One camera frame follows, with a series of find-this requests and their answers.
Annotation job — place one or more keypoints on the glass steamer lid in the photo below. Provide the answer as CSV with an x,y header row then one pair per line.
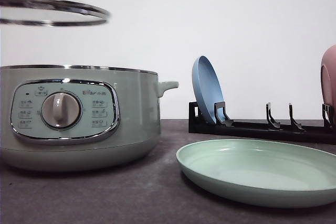
x,y
50,13

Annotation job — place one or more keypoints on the green plate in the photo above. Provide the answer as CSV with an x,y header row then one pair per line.
x,y
262,172

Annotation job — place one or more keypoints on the green electric steamer pot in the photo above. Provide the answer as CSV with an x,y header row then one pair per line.
x,y
78,118

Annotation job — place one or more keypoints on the blue plate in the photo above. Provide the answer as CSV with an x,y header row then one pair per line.
x,y
207,87

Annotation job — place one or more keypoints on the pink plate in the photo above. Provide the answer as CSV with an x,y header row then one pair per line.
x,y
328,79

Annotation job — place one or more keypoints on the black plate rack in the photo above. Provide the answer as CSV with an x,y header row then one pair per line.
x,y
223,125

